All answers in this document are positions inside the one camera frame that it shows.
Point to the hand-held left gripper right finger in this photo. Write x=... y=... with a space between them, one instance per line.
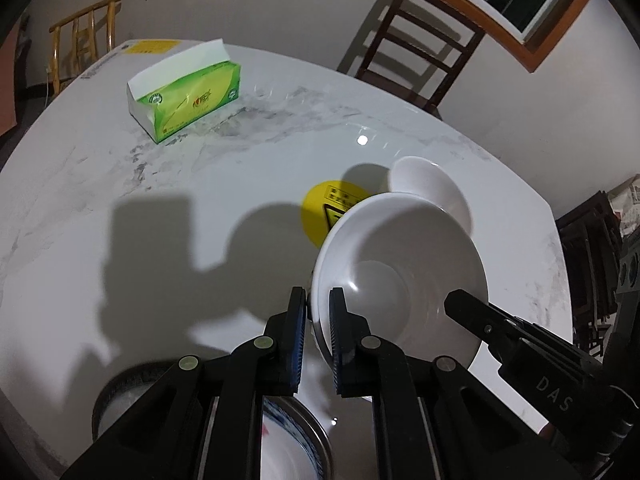
x=336 y=347

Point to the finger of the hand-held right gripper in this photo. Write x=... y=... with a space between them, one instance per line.
x=480 y=317

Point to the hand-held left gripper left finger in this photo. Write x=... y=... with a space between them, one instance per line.
x=299 y=345

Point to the white bowl blue band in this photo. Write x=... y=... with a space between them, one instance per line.
x=400 y=270

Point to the small blue floral plate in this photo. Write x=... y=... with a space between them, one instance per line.
x=321 y=442

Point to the dark wooden stools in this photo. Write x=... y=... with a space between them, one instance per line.
x=590 y=270

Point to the round yellow sticker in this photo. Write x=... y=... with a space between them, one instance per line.
x=320 y=210

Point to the white pink rabbit print bowl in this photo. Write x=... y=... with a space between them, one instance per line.
x=430 y=180

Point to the plastic bags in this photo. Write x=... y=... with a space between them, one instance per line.
x=627 y=200

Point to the large blue floral plate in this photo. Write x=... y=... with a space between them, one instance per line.
x=107 y=400

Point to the green tissue box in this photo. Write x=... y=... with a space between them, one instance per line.
x=190 y=95

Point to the dark wooden chair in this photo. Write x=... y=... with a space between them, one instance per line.
x=415 y=45

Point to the rectangular yellow sticker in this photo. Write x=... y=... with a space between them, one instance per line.
x=150 y=47

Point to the yellow bamboo chair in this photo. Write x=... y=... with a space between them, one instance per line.
x=80 y=40

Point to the brown wooden panel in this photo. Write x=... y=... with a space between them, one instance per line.
x=7 y=85

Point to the wooden window frame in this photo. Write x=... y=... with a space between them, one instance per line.
x=500 y=15

